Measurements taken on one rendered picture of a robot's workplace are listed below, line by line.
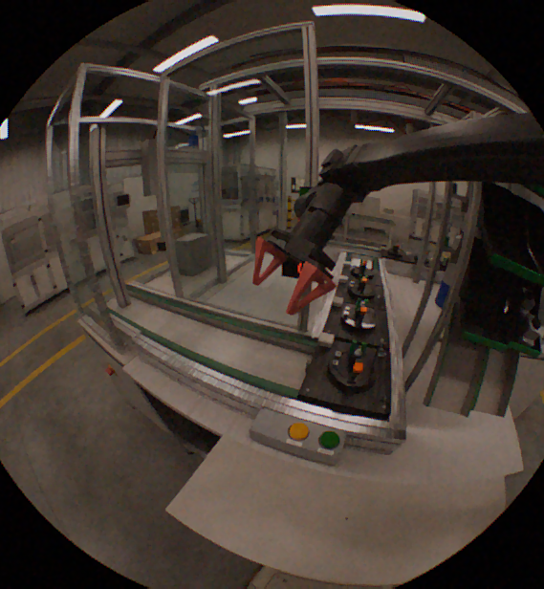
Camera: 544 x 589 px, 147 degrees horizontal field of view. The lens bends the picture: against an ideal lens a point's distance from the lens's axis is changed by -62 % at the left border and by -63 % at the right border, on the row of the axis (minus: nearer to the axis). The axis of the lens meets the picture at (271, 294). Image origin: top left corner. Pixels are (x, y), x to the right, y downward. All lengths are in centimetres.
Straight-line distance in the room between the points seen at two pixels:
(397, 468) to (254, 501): 36
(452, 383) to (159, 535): 156
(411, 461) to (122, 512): 155
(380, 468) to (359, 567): 27
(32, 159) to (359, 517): 864
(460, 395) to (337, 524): 42
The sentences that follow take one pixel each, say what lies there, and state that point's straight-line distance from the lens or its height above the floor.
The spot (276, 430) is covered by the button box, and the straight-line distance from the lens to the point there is 49.
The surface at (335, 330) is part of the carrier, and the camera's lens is 74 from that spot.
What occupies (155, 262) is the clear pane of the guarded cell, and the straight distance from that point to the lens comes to 160.
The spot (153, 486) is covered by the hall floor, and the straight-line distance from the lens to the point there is 159.
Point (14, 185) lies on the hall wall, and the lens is 814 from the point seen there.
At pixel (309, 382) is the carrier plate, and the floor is 97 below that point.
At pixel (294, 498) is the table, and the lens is 56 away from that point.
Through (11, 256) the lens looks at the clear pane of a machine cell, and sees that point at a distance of 516.
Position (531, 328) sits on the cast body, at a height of 125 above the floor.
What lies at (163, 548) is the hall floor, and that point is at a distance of 156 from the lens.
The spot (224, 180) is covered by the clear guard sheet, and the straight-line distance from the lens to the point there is 70.
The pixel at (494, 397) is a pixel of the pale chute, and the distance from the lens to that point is 73.
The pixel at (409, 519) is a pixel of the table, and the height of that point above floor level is 86.
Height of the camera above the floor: 141
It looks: 29 degrees down
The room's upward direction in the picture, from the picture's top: straight up
